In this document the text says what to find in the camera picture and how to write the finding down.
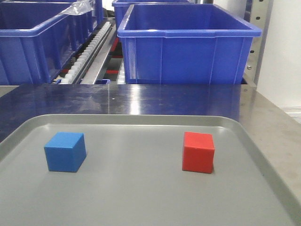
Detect red foam cube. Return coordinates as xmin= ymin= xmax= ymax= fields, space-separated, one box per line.
xmin=182 ymin=131 xmax=215 ymax=174

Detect blue foam cube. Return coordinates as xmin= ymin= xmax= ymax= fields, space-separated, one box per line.
xmin=44 ymin=132 xmax=87 ymax=173

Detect small blue bin below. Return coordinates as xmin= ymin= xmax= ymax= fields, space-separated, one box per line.
xmin=95 ymin=79 xmax=111 ymax=85

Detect grey plastic tray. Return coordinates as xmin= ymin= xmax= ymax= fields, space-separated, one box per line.
xmin=0 ymin=114 xmax=301 ymax=226

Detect blue bin front right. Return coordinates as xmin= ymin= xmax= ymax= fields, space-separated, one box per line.
xmin=117 ymin=4 xmax=261 ymax=84

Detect blue bin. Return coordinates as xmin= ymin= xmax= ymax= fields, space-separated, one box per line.
xmin=117 ymin=4 xmax=261 ymax=84
xmin=4 ymin=0 xmax=103 ymax=30
xmin=0 ymin=1 xmax=94 ymax=85

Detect clear plastic bag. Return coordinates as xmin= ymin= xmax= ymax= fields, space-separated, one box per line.
xmin=61 ymin=0 xmax=94 ymax=16

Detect blue bin front left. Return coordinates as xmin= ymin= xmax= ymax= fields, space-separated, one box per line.
xmin=0 ymin=1 xmax=94 ymax=85

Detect blue bin rear left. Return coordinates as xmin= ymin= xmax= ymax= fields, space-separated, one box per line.
xmin=4 ymin=0 xmax=103 ymax=30

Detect white roller conveyor rail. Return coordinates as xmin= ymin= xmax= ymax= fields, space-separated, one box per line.
xmin=56 ymin=22 xmax=111 ymax=85

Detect steel shelf upright post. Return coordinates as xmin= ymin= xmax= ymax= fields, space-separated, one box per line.
xmin=244 ymin=0 xmax=273 ymax=88

